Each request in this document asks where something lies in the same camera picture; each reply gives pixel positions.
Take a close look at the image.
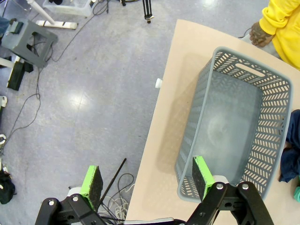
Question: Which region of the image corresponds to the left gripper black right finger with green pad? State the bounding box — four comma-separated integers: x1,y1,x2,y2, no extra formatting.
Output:
185,156,275,225

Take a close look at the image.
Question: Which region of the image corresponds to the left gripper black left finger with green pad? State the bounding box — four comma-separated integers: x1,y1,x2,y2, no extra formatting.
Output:
35,165,108,225

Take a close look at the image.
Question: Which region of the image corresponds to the navy blue garment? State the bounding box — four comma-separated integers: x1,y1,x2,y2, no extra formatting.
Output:
278,109,300,183

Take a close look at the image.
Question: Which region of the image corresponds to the person's right forearm yellow sleeve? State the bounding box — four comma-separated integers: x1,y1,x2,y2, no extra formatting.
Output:
259,0,300,37

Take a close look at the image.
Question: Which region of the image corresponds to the person's right hand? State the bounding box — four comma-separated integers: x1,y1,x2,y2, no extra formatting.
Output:
248,21,274,47

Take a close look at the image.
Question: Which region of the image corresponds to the thin black rod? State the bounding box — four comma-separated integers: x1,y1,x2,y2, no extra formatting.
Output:
100,158,127,207

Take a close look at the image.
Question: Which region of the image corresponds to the grey plastic lattice basket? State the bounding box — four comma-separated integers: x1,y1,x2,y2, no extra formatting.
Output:
175,46,293,204

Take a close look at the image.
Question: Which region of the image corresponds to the black bag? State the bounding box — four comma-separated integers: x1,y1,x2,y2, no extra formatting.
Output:
0,170,16,205

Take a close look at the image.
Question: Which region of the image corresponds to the green garment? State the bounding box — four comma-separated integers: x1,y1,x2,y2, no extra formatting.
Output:
292,175,300,203

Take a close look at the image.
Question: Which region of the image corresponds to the black flat board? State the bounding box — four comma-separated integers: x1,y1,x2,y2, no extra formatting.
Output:
7,62,34,91

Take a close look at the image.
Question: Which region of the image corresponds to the grey plastic stool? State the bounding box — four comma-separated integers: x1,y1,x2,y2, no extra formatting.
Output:
1,18,59,68

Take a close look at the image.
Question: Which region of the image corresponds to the person in yellow hoodie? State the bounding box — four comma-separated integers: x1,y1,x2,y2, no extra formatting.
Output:
248,0,300,71

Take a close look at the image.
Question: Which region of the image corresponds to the small dark green box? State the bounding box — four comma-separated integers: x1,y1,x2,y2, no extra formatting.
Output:
8,20,24,34

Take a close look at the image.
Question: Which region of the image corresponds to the black tripod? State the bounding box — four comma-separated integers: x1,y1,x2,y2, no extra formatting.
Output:
142,0,155,24

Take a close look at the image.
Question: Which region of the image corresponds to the clear plastic storage box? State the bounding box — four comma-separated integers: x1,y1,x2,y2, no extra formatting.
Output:
43,0,94,17

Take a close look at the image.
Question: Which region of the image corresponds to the blue fabric bundle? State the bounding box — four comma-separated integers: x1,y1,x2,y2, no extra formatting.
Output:
0,16,11,39

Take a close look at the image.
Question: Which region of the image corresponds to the white cable bundle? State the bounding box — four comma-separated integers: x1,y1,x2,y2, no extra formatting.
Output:
100,182,135,221

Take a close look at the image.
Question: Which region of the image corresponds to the thin black floor cable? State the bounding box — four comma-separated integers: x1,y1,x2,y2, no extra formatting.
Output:
0,0,111,150

